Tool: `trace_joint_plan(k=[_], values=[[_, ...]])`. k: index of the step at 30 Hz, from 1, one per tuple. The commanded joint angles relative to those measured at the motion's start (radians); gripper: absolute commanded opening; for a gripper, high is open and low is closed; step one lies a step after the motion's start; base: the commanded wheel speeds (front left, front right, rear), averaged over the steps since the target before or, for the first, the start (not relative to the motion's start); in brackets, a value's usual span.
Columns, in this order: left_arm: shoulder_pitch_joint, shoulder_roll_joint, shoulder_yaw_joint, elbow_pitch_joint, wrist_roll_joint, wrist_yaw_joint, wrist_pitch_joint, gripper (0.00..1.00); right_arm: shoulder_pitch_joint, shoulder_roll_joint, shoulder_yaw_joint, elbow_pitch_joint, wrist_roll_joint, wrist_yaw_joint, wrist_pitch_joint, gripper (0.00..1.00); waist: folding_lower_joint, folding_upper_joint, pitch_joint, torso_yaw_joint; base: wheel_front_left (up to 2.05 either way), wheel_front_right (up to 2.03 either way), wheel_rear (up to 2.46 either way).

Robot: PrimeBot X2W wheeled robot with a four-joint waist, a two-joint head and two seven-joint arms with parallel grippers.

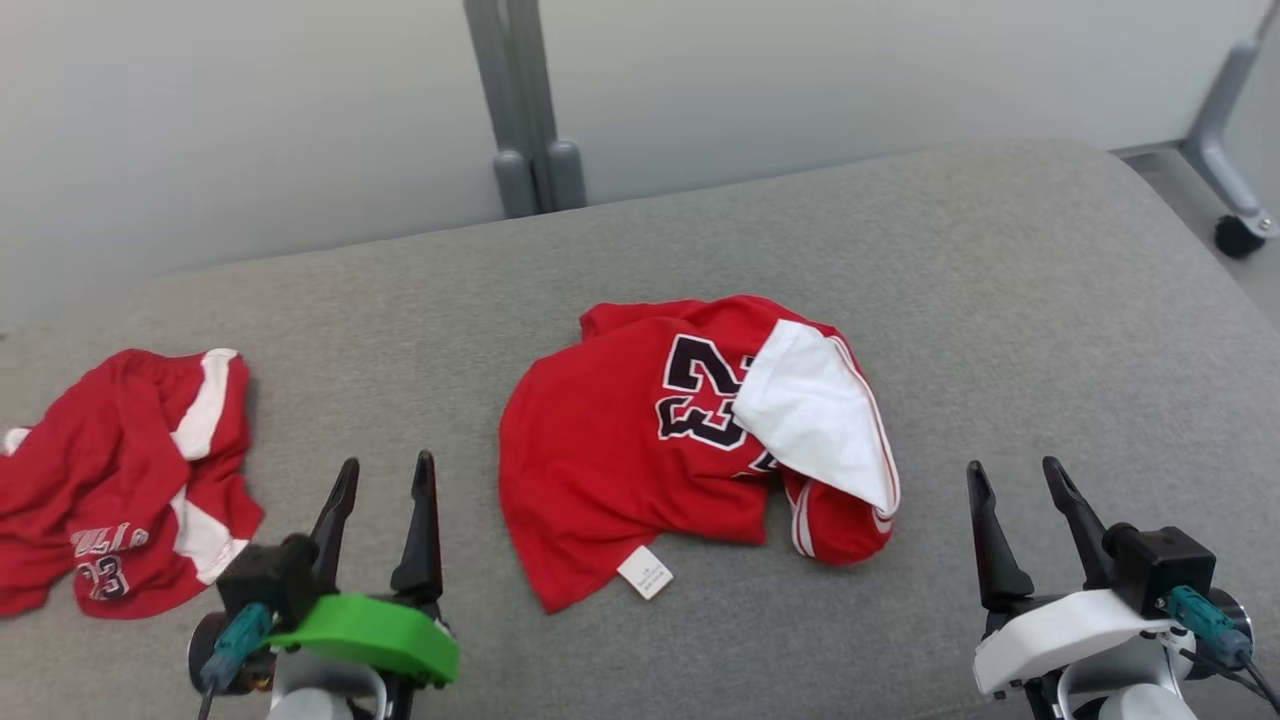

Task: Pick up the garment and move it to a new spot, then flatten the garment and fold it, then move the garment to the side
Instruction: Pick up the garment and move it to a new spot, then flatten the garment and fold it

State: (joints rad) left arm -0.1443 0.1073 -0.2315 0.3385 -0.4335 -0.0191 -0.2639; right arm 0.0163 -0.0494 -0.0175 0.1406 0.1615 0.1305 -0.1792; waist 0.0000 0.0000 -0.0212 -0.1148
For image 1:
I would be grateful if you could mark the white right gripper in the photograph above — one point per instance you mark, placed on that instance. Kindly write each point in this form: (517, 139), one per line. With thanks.
(1060, 630)

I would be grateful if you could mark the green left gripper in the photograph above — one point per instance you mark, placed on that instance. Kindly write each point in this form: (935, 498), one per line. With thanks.
(370, 630)

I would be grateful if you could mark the red basketball jersey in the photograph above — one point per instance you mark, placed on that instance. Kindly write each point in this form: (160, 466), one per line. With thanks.
(600, 450)

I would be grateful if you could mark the red basketball shorts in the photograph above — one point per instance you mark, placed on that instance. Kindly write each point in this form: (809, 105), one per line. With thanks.
(110, 470)

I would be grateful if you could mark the grey wheeled stand leg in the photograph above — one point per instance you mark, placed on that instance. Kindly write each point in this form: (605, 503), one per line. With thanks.
(1215, 130)

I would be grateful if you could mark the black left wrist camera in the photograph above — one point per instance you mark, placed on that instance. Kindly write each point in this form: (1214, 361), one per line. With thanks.
(265, 580)

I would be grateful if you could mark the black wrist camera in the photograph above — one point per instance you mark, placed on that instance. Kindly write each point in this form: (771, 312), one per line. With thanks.
(265, 580)
(1165, 565)

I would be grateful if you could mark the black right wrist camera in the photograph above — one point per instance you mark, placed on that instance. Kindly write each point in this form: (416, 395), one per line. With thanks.
(1165, 565)

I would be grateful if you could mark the teal left camera connector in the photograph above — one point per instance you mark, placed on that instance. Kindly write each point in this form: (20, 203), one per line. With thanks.
(235, 645)

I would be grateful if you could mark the teal camera connector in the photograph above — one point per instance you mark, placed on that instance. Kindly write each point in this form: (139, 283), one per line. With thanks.
(1205, 620)
(235, 645)

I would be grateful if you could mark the teal right camera connector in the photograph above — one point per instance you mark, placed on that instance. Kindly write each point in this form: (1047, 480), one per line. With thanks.
(1205, 620)

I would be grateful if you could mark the grey partition post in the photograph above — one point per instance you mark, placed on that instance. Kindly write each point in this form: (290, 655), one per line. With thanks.
(525, 100)

